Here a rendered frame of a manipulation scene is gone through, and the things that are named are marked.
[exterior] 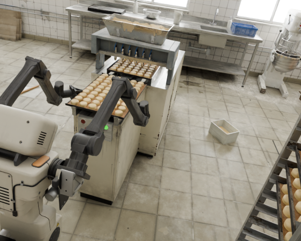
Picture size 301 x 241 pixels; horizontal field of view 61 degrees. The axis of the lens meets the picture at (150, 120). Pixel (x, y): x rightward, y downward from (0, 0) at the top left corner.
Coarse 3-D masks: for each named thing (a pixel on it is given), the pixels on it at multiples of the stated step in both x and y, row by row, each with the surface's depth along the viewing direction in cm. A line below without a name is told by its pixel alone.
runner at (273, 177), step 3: (273, 174) 110; (270, 177) 112; (273, 177) 111; (276, 177) 110; (279, 177) 110; (282, 177) 109; (270, 180) 110; (273, 180) 111; (279, 180) 110; (282, 180) 110; (285, 180) 110; (273, 183) 109; (285, 183) 110
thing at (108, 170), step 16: (144, 96) 228; (80, 112) 173; (128, 112) 182; (128, 128) 193; (112, 144) 178; (128, 144) 208; (96, 160) 189; (112, 160) 185; (128, 160) 225; (96, 176) 197; (112, 176) 193; (80, 192) 216; (96, 192) 206; (112, 192) 202
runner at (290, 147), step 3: (291, 141) 101; (294, 141) 101; (288, 144) 102; (291, 144) 101; (294, 144) 101; (297, 144) 101; (300, 144) 100; (288, 147) 101; (291, 147) 102; (294, 147) 102; (297, 147) 101; (300, 147) 101; (291, 150) 100; (294, 150) 100
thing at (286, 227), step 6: (282, 186) 106; (282, 192) 105; (282, 198) 101; (288, 198) 100; (282, 204) 99; (288, 204) 98; (282, 210) 97; (288, 210) 94; (282, 216) 94; (288, 216) 94; (282, 222) 92; (288, 222) 90; (288, 228) 89; (288, 234) 85; (288, 240) 84
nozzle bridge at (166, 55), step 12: (96, 36) 214; (108, 36) 216; (96, 48) 220; (108, 48) 226; (120, 48) 224; (132, 48) 221; (156, 48) 207; (168, 48) 210; (96, 60) 237; (144, 60) 218; (156, 60) 221; (168, 60) 210; (168, 72) 226; (168, 84) 232
